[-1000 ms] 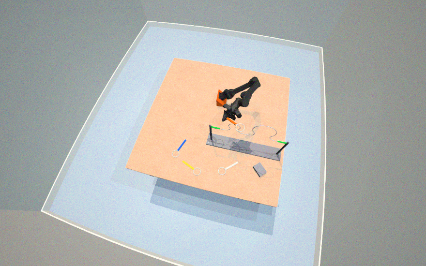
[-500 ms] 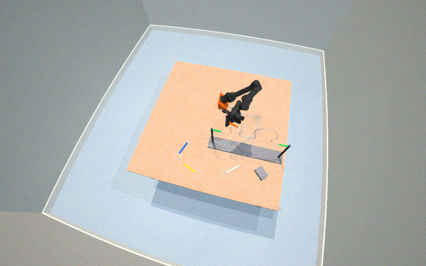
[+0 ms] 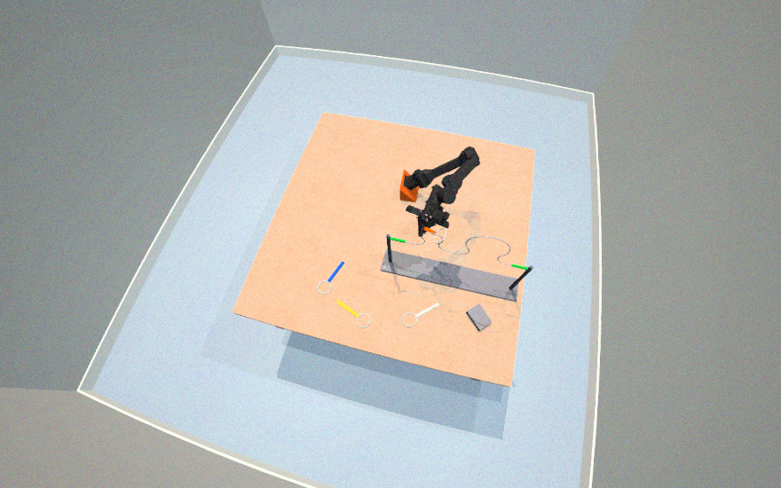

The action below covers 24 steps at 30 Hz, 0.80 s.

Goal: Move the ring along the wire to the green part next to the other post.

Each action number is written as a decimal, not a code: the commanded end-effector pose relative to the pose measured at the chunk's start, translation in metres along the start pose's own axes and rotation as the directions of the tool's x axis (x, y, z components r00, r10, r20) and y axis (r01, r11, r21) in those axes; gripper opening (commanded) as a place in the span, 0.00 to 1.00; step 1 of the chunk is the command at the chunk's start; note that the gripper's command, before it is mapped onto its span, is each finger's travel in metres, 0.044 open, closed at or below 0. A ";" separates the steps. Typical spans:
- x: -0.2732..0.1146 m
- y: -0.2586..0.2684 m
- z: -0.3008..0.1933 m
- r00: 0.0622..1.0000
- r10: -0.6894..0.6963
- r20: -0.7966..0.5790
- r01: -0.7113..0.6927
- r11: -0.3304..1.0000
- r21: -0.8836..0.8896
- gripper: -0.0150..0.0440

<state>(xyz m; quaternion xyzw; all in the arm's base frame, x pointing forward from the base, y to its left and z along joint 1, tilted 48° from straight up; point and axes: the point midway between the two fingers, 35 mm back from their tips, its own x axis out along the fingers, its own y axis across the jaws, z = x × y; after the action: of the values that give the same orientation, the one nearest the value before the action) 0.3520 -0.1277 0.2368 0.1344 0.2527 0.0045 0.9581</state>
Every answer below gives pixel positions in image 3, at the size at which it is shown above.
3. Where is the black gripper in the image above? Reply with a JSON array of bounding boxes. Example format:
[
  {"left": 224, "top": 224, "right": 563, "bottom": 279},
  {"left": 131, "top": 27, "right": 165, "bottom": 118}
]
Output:
[{"left": 406, "top": 198, "right": 450, "bottom": 237}]

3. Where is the white ring with blue handle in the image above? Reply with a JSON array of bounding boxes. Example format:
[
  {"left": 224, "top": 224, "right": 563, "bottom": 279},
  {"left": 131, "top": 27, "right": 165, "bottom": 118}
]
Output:
[{"left": 318, "top": 261, "right": 344, "bottom": 294}]

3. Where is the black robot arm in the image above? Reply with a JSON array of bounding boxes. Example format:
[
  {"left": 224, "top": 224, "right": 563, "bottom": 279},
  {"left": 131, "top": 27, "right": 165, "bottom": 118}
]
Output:
[{"left": 404, "top": 146, "right": 480, "bottom": 222}]

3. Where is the white ring with straight handle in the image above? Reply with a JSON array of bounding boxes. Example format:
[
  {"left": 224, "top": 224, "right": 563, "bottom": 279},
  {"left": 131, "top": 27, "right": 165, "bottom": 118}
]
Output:
[{"left": 402, "top": 303, "right": 440, "bottom": 327}]

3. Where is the grey hoop with yellow handle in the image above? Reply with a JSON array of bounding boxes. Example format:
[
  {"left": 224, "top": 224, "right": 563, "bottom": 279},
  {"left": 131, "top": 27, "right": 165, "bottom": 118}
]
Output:
[{"left": 337, "top": 300, "right": 371, "bottom": 327}]

